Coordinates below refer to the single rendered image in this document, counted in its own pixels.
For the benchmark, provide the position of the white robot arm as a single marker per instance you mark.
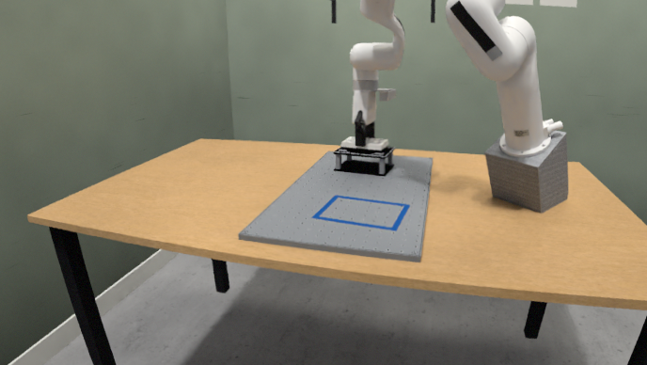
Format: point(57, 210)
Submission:
point(496, 53)

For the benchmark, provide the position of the blue rectangular tape outline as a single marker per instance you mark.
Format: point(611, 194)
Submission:
point(395, 226)

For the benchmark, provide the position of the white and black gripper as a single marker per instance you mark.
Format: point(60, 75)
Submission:
point(364, 104)

